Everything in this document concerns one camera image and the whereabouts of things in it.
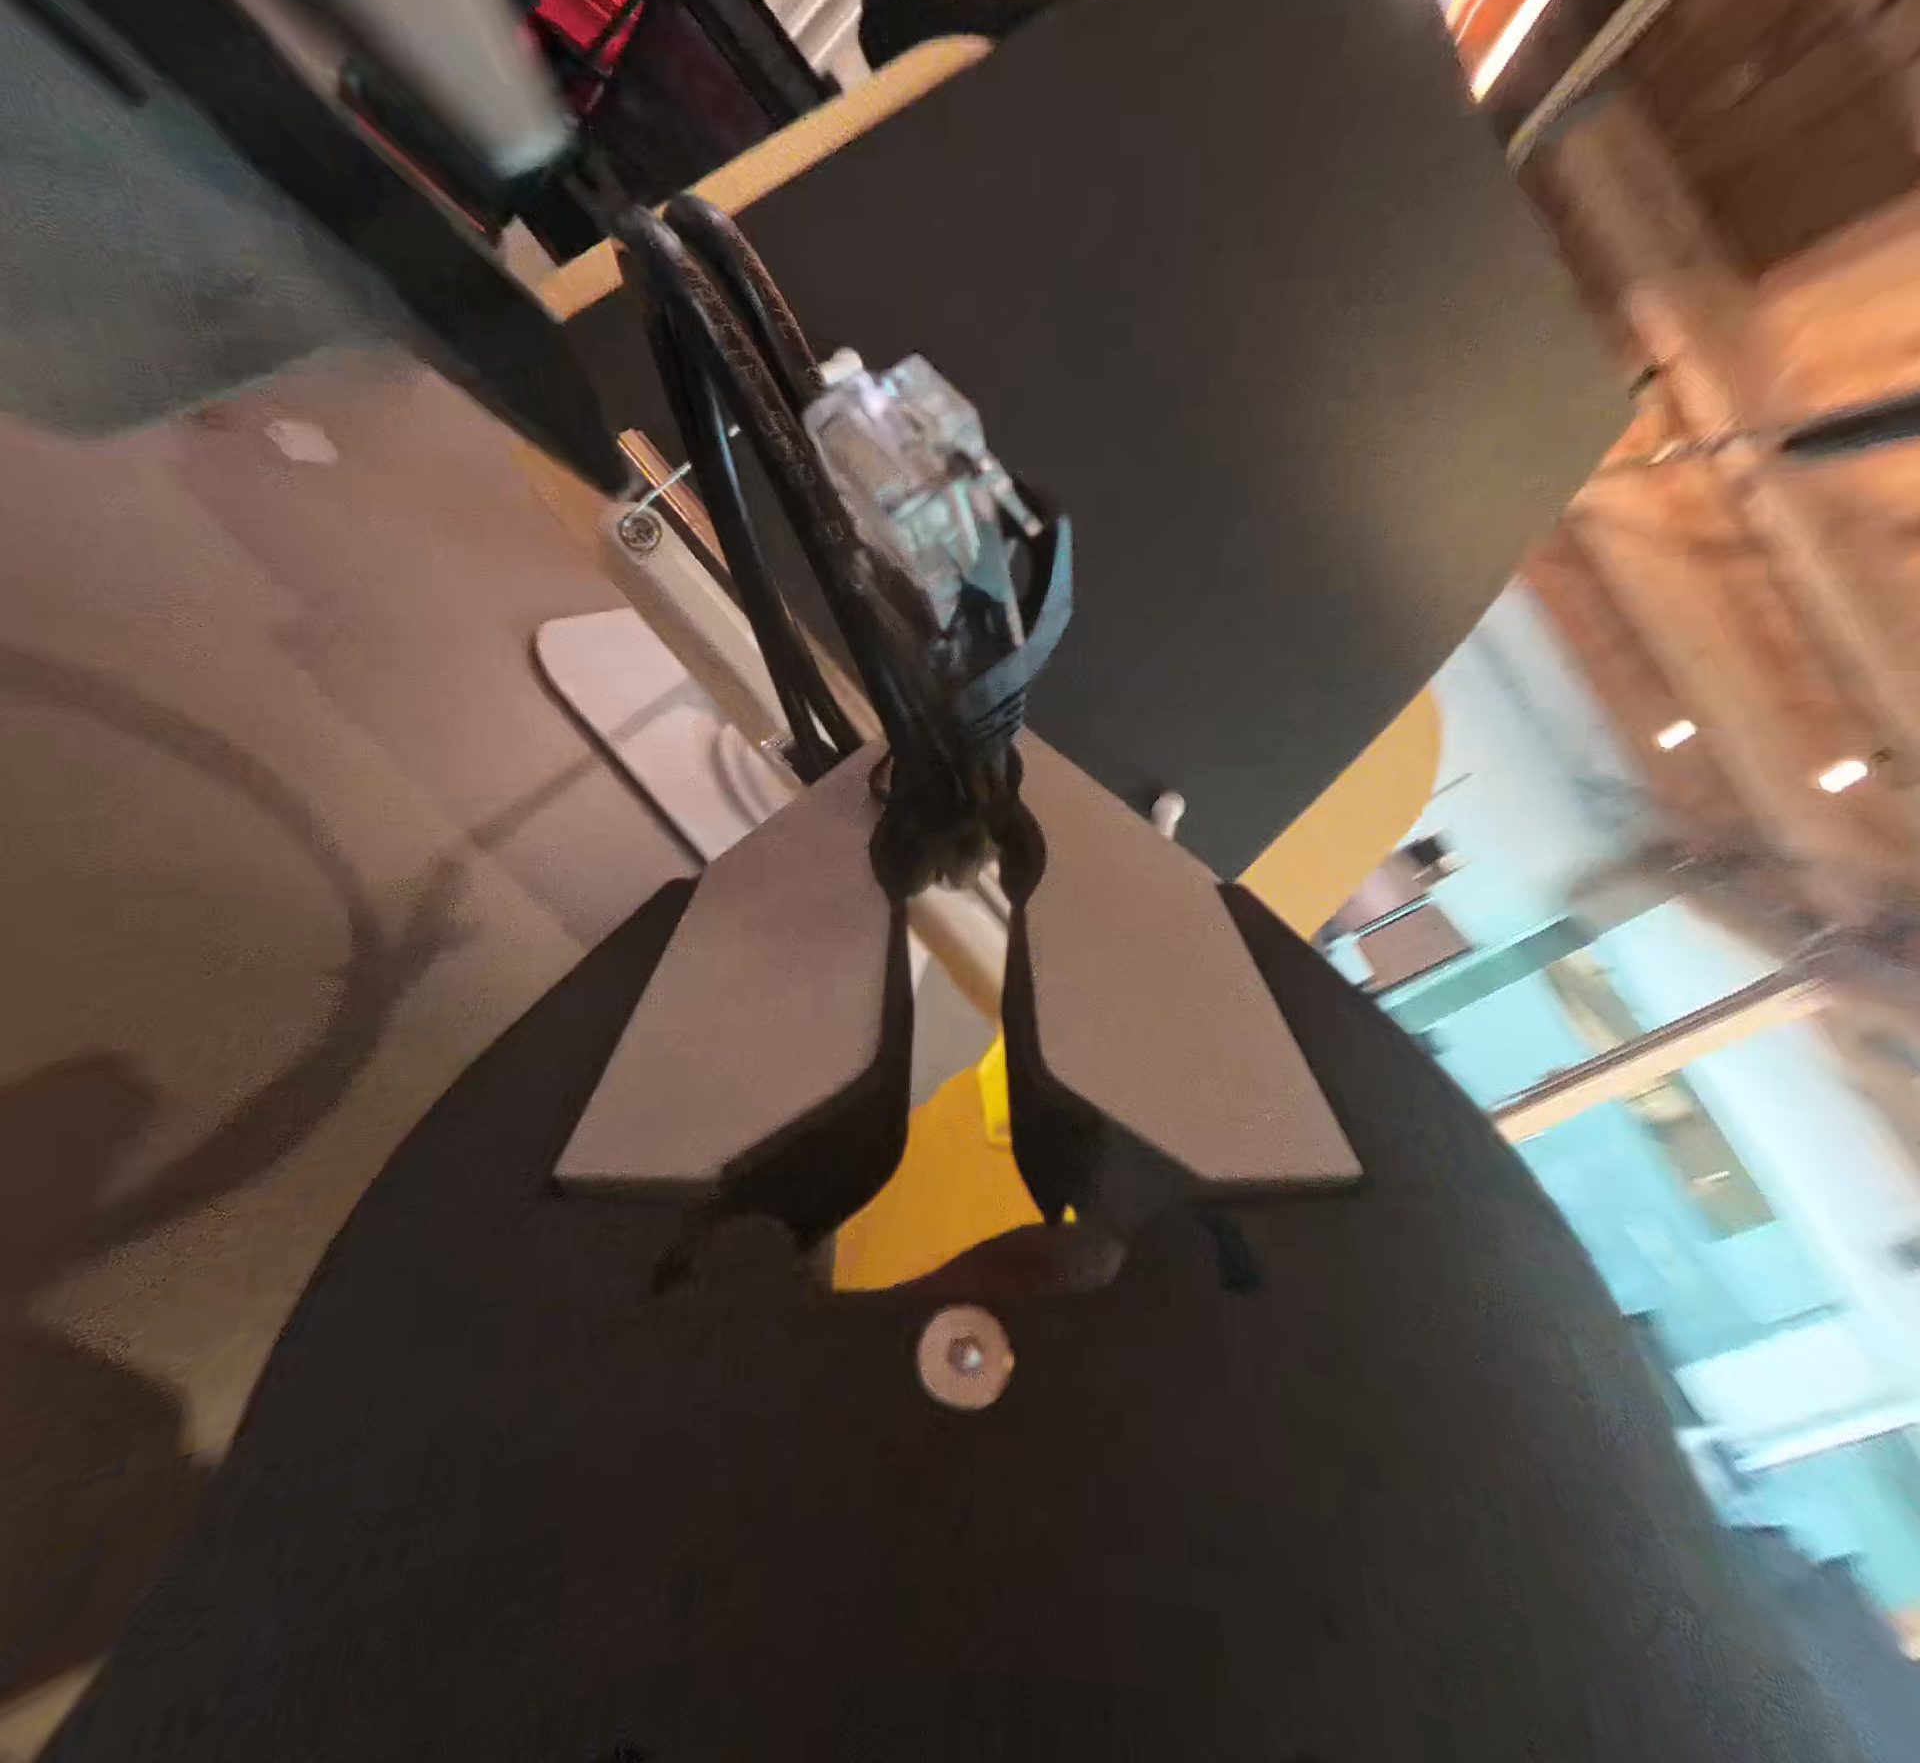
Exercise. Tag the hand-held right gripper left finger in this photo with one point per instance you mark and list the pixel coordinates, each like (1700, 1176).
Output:
(750, 1013)

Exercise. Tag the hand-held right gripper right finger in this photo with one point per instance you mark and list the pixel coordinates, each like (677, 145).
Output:
(1171, 1029)

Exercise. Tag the small white plastic piece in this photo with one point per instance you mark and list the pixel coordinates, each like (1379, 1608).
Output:
(302, 443)

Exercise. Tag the black wooden book stand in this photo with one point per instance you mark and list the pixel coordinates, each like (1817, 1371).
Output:
(1199, 370)

